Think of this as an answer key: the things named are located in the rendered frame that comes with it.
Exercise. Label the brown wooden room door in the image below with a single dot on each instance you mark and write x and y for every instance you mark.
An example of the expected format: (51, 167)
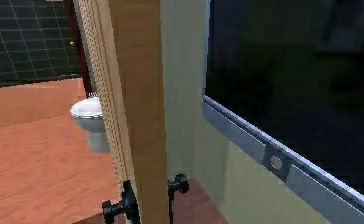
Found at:
(136, 83)

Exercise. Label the grey framed television set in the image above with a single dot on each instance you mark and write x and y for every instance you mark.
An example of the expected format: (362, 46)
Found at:
(290, 73)

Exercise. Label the white toilet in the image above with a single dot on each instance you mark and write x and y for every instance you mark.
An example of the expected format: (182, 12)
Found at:
(88, 115)

